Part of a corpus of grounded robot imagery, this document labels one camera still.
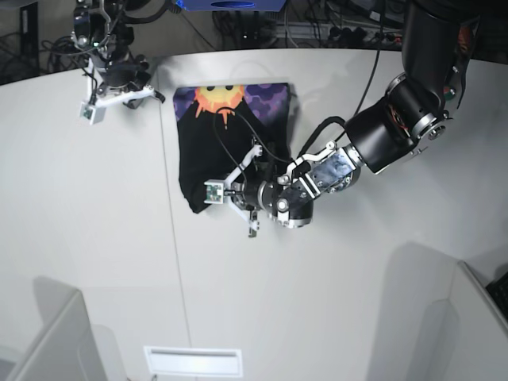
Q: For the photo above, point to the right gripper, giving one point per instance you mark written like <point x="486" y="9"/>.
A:
<point x="125" y="72"/>

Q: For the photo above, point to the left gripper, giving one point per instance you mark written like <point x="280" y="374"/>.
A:
<point x="255" y="185"/>

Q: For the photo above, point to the black T-shirt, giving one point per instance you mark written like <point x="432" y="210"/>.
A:
<point x="218" y="125"/>

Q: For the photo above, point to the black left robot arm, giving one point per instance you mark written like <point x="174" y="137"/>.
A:
<point x="438" y="39"/>

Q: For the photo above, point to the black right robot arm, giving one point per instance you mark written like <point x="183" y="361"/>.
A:
<point x="102" y="32"/>

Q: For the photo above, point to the blue box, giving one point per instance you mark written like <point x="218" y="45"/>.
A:
<point x="241" y="5"/>

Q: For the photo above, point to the white power strip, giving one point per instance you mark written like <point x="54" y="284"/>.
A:
<point x="319" y="32"/>

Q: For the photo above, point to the white partition left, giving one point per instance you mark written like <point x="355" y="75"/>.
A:
<point x="64" y="349"/>

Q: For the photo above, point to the white partition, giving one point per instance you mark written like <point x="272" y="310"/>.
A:
<point x="64" y="349"/>
<point x="464" y="336"/>

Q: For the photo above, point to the white partition right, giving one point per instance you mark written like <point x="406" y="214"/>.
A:
<point x="464" y="336"/>

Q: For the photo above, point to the black keyboard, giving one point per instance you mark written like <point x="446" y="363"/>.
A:
<point x="498" y="290"/>

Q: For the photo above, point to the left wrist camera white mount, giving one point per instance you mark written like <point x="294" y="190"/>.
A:
<point x="232" y="190"/>

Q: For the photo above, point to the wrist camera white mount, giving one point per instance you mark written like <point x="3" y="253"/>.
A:
<point x="94" y="106"/>
<point x="232" y="190"/>

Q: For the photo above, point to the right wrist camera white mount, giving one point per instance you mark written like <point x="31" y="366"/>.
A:
<point x="94" y="106"/>

